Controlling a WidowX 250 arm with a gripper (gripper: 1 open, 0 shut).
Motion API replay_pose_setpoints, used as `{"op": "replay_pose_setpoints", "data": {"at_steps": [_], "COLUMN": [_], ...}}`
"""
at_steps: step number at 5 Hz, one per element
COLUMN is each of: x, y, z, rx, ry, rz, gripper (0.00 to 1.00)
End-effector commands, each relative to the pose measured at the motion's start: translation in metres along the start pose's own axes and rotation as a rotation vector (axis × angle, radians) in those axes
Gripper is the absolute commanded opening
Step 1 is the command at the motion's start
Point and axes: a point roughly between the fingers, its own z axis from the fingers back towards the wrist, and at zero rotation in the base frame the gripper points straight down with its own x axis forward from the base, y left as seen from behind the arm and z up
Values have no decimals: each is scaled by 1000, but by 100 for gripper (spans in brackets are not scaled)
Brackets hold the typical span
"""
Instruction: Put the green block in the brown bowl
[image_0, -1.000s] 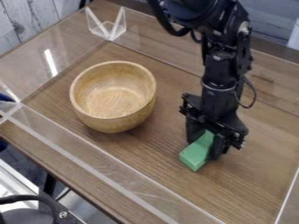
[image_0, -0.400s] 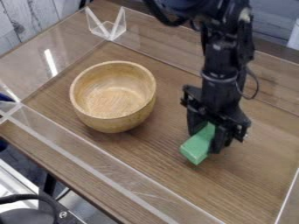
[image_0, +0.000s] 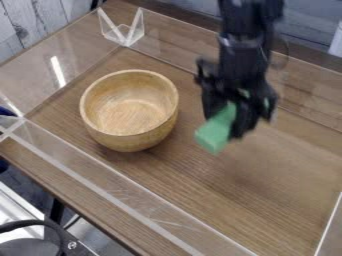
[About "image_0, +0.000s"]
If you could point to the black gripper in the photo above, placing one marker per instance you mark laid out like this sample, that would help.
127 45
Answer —
235 80

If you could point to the green rectangular block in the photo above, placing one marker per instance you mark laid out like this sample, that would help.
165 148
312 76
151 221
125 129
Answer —
212 134

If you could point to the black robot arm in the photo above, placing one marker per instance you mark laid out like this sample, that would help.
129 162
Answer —
249 18

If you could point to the brown wooden bowl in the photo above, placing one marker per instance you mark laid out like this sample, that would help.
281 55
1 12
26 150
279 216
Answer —
128 109

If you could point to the blue object at edge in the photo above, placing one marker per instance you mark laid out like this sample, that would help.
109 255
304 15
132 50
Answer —
5 112

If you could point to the clear acrylic barrier wall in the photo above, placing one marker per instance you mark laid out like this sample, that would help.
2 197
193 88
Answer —
261 199

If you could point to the black metal table bracket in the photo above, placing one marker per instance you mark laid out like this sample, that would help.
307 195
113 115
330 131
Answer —
64 218

